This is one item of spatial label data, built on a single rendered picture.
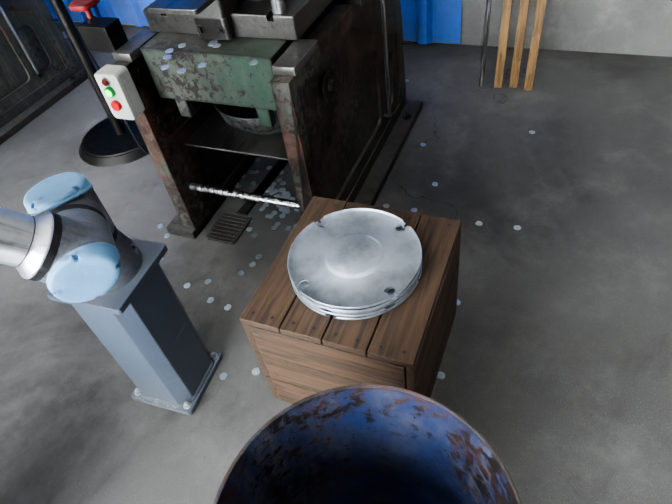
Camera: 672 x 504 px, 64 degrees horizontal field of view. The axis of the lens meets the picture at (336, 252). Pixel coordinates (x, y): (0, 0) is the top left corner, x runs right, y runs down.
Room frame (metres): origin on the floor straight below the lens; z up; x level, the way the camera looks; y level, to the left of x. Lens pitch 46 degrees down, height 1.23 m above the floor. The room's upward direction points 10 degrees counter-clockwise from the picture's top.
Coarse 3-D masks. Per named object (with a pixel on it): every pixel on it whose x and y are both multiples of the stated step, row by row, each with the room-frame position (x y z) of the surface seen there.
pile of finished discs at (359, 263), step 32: (320, 224) 0.91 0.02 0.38; (352, 224) 0.88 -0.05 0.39; (384, 224) 0.87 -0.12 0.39; (288, 256) 0.82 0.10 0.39; (320, 256) 0.80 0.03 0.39; (352, 256) 0.78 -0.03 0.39; (384, 256) 0.77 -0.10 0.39; (416, 256) 0.75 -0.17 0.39; (320, 288) 0.71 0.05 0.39; (352, 288) 0.70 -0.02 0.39; (384, 288) 0.68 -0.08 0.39
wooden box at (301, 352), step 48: (288, 240) 0.91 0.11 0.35; (432, 240) 0.82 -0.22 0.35; (288, 288) 0.76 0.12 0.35; (432, 288) 0.69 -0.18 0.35; (288, 336) 0.65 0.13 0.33; (336, 336) 0.62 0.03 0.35; (384, 336) 0.59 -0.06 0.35; (432, 336) 0.64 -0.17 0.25; (288, 384) 0.67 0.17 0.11; (336, 384) 0.61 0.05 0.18; (384, 384) 0.55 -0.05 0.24; (432, 384) 0.64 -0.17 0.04
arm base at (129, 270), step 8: (120, 232) 0.85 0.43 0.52; (120, 240) 0.82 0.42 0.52; (128, 240) 0.85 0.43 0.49; (120, 248) 0.81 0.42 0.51; (128, 248) 0.82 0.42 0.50; (136, 248) 0.84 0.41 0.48; (120, 256) 0.79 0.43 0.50; (128, 256) 0.80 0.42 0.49; (136, 256) 0.82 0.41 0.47; (128, 264) 0.79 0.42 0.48; (136, 264) 0.80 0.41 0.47; (128, 272) 0.78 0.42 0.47; (136, 272) 0.79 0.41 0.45; (120, 280) 0.76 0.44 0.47; (128, 280) 0.77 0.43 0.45; (112, 288) 0.75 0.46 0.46
